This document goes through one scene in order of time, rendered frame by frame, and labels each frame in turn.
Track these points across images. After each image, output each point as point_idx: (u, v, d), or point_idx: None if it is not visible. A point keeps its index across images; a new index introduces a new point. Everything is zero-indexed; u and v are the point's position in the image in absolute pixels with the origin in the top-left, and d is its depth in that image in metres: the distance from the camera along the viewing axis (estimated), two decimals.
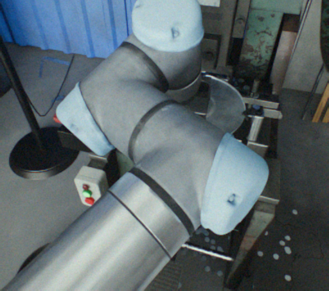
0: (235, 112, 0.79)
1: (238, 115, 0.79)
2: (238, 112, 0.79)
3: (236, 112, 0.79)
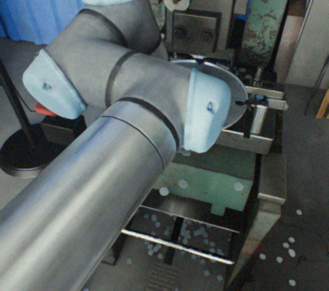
0: (198, 67, 0.82)
1: (201, 66, 0.82)
2: (198, 65, 0.83)
3: (198, 66, 0.82)
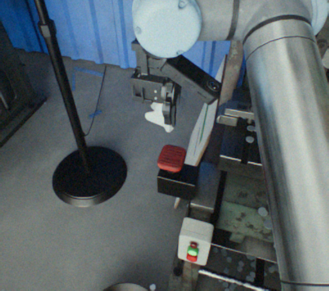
0: None
1: None
2: None
3: None
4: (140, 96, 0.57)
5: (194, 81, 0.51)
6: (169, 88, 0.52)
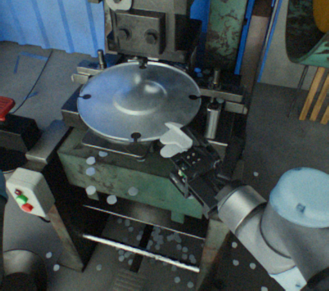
0: None
1: None
2: None
3: None
4: None
5: None
6: None
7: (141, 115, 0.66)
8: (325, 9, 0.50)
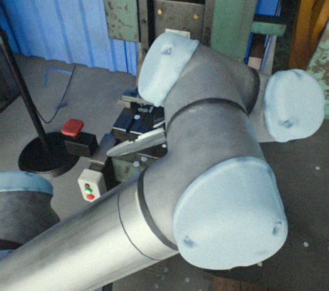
0: None
1: None
2: None
3: None
4: None
5: None
6: None
7: (153, 137, 0.69)
8: None
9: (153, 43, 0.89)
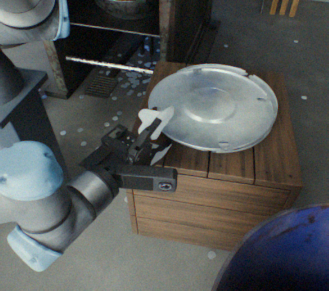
0: None
1: None
2: None
3: None
4: None
5: (146, 190, 0.54)
6: None
7: (182, 108, 0.69)
8: None
9: None
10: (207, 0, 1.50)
